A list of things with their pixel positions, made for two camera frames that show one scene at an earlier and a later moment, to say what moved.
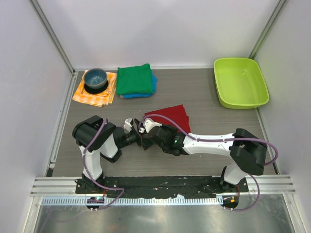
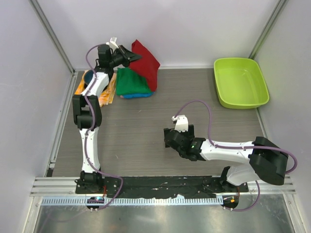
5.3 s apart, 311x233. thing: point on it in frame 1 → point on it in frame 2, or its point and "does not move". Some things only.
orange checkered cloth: x=83 y=96 does not move
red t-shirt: x=177 y=113 → x=147 y=65
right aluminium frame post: x=273 y=20 does not move
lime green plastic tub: x=240 y=83 does not move
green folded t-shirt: x=134 y=80 does not move
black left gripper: x=137 y=136 → x=129 y=56
